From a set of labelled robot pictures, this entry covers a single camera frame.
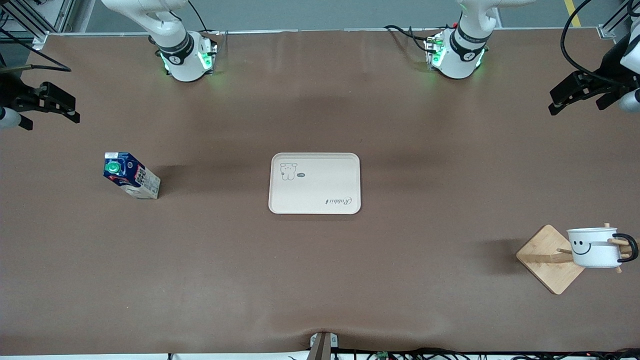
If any black base cable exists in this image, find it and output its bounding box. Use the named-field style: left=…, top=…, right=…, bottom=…
left=187, top=0, right=221, bottom=37
left=384, top=22, right=441, bottom=53

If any blue milk carton green cap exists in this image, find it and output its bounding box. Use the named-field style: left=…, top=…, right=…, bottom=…
left=103, top=152, right=162, bottom=200

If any white smiley cup black handle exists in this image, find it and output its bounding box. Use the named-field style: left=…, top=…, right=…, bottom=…
left=566, top=227, right=639, bottom=269

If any aluminium frame profile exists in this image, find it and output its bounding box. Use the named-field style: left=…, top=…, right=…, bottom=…
left=0, top=0, right=96, bottom=51
left=597, top=0, right=640, bottom=40

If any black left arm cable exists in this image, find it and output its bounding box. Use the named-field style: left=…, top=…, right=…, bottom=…
left=560, top=0, right=640, bottom=88

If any wooden mug tree stand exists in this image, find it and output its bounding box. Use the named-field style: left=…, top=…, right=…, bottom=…
left=516, top=223, right=640, bottom=296

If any beige tray with bear print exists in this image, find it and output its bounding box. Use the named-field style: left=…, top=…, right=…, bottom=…
left=268, top=152, right=362, bottom=215

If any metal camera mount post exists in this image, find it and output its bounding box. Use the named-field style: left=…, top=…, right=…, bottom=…
left=309, top=331, right=339, bottom=360

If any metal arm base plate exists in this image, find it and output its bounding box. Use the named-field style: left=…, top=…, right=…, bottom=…
left=199, top=31, right=219, bottom=76
left=424, top=34, right=445, bottom=68

